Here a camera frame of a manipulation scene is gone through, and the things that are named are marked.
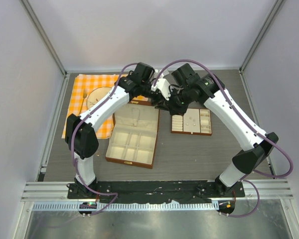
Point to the white slotted cable duct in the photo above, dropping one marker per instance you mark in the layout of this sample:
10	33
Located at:
115	207

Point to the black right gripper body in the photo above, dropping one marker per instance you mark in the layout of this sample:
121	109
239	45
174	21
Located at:
178	103

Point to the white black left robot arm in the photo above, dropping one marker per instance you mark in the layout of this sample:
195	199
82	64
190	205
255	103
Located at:
81	130

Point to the brown jewelry tray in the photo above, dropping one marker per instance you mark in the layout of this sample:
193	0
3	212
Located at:
178	123

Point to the beige floral ceramic plate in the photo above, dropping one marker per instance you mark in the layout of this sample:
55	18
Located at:
96	95

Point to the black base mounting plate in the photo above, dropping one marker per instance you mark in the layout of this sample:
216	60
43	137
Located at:
154	192

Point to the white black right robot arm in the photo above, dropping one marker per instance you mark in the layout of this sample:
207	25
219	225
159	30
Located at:
212	93

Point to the brown jewelry box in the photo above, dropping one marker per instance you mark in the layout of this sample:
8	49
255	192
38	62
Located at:
134	136

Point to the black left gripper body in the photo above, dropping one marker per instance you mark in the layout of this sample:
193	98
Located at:
156	100

